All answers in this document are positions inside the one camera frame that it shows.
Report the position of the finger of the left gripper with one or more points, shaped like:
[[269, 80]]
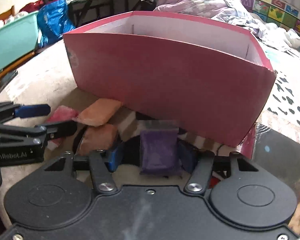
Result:
[[60, 129], [10, 111]]

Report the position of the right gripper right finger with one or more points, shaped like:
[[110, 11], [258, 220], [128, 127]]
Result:
[[198, 164]]

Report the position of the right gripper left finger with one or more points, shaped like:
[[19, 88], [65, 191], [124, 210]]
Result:
[[102, 164]]

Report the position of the brown bagged towel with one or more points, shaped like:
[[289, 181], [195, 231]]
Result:
[[97, 138]]

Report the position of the orange bagged towel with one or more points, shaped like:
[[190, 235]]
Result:
[[98, 113]]

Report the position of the purple bagged towel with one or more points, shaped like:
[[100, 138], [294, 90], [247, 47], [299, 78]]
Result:
[[158, 148]]

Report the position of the dark photo box lid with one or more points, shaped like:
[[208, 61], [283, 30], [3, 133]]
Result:
[[280, 156]]

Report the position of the pink cardboard box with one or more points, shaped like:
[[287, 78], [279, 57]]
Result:
[[211, 77]]

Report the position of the pink bagged towel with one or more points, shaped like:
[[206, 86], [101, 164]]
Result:
[[62, 113]]

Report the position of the teal plastic storage bin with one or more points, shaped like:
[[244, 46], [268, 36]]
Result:
[[18, 38]]

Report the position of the blue plastic bag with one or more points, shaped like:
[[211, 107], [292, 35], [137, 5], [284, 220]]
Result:
[[53, 21]]

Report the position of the black side desk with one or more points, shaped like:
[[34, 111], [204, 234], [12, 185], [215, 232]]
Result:
[[82, 12]]

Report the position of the white crumpled clothing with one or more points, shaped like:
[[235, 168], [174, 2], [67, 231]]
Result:
[[280, 38]]

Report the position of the striped crumpled clothing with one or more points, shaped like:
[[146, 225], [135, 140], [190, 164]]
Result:
[[237, 14]]

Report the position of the colourful alphabet foam mat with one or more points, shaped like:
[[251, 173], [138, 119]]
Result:
[[275, 11]]

